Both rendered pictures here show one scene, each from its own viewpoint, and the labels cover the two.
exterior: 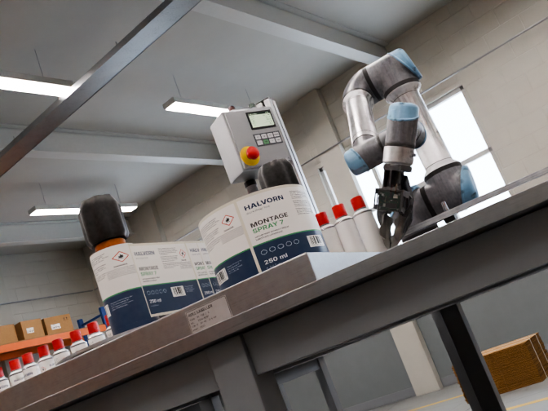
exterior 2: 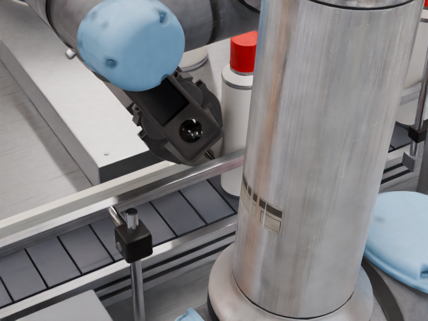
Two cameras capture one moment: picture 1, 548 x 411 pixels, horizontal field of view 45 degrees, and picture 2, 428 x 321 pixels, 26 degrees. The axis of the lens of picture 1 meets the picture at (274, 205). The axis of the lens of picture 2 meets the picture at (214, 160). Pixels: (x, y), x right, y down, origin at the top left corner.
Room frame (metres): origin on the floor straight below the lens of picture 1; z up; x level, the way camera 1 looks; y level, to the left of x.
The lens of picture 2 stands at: (2.16, -0.89, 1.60)
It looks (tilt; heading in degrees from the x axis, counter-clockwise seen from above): 40 degrees down; 127
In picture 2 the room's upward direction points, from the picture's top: straight up
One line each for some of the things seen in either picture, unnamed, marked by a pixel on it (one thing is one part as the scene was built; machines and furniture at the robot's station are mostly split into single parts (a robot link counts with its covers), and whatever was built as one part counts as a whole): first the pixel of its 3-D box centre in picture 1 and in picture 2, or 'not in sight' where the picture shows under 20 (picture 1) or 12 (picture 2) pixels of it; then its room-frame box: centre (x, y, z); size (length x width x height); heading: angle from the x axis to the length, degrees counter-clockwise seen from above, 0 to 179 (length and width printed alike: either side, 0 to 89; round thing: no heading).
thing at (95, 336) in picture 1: (101, 355); not in sight; (2.05, 0.66, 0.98); 0.05 x 0.05 x 0.20
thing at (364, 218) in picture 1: (370, 234); (244, 116); (1.69, -0.20, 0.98); 0.05 x 0.05 x 0.20
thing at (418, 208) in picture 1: (412, 211); (409, 286); (1.98, -0.38, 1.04); 0.13 x 0.12 x 0.14; 70
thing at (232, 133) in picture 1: (251, 143); not in sight; (1.86, 0.00, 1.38); 0.17 x 0.10 x 0.19; 122
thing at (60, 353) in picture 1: (65, 370); not in sight; (2.11, 0.80, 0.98); 0.05 x 0.05 x 0.20
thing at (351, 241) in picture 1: (351, 241); not in sight; (1.70, -0.15, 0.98); 0.05 x 0.05 x 0.20
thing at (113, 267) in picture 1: (117, 267); not in sight; (1.26, 0.33, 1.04); 0.09 x 0.09 x 0.29
